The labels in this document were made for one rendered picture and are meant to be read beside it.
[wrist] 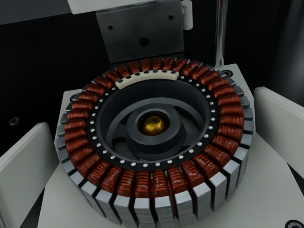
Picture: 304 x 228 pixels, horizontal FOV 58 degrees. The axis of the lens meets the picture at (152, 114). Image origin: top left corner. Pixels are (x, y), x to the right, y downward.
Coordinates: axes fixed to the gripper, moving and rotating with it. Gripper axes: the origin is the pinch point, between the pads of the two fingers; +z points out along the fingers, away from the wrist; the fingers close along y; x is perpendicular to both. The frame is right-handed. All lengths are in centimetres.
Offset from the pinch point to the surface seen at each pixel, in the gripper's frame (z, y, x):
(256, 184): -1.7, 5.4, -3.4
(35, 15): 23.9, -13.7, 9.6
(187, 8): 11.5, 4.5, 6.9
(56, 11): 23.9, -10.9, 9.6
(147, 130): -0.1, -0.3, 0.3
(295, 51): 10.1, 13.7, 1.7
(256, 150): 0.2, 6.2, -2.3
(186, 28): 12.5, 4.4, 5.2
